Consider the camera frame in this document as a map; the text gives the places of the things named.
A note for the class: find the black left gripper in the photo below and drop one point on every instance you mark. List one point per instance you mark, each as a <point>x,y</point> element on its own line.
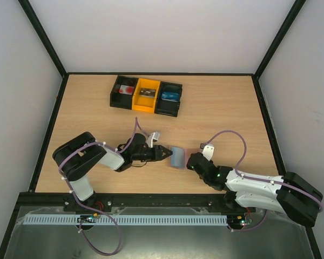
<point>157,151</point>

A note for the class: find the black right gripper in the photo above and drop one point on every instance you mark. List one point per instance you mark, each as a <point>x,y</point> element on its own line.
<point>193,162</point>

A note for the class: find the light blue credit card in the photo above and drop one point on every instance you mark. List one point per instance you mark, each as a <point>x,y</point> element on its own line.
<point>178,157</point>

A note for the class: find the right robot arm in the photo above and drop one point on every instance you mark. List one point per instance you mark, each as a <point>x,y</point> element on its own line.
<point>232,180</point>

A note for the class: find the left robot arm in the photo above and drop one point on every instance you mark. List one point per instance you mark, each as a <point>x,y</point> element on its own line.
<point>79,155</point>

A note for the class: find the blue VIP card in bin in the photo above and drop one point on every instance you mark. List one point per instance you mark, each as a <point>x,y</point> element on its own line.
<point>170,96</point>

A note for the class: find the grey VIP card in bin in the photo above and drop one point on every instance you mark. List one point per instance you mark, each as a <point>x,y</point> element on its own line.
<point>147,92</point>

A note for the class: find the red white card in bin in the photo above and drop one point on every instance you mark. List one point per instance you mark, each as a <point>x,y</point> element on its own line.
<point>124,89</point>

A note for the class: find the black right bin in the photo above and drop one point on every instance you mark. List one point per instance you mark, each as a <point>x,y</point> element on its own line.
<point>165,107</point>

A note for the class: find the black bin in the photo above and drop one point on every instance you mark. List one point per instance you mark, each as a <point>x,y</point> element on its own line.
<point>165,107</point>
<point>121,95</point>

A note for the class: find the yellow middle bin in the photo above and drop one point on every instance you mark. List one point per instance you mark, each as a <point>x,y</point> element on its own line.
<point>145,104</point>

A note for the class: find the black left bin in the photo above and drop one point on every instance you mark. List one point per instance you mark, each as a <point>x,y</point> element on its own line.
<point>121,95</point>

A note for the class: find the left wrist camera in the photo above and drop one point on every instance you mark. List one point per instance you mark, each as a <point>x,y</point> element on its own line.
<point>152,138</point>

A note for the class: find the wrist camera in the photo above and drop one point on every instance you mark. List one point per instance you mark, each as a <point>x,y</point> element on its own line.
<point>207,150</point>
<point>152,138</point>

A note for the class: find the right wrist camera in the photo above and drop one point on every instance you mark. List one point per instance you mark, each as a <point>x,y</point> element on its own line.
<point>207,150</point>

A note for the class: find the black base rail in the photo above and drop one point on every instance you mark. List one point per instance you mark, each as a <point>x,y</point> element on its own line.
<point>164,201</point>

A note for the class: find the light blue slotted cable duct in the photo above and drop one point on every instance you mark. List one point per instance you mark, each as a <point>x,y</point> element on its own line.
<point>127,220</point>

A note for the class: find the black enclosure frame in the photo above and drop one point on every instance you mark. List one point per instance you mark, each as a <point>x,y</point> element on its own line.
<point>33,18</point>

